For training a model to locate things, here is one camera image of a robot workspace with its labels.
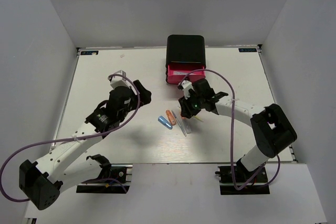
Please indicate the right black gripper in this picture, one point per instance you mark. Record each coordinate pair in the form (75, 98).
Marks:
(187, 111)

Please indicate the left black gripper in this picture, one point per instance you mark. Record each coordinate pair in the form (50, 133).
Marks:
(145, 95)

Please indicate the yellow thin highlighter pen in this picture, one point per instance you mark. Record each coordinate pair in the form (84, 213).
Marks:
(193, 117)

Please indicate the orange cap highlighter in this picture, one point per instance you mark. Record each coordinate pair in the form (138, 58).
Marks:
(186, 125)

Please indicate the clear blue ballpoint pen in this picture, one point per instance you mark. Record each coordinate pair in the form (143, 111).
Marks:
(179, 124)

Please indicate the orange translucent correction tape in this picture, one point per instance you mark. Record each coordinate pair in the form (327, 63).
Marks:
(170, 117)

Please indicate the blue translucent correction tape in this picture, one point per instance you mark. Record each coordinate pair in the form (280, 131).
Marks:
(165, 122)

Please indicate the pink drawer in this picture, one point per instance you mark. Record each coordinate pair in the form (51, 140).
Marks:
(184, 67)

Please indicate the light blue highlighter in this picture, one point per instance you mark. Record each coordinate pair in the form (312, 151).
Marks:
(179, 73)

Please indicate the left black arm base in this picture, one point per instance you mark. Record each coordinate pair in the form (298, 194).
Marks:
(112, 179)

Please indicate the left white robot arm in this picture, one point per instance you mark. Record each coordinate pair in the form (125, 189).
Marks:
(44, 179)

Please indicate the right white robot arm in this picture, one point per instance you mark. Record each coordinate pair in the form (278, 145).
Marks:
(271, 128)

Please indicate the black drawer cabinet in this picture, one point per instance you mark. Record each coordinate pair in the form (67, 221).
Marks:
(185, 48)

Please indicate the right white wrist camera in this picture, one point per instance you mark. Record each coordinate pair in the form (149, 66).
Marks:
(185, 86)

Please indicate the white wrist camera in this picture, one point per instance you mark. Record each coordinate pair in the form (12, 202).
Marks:
(185, 86)
(118, 79)

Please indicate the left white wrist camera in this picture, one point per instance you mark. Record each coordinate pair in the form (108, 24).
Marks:
(118, 79)

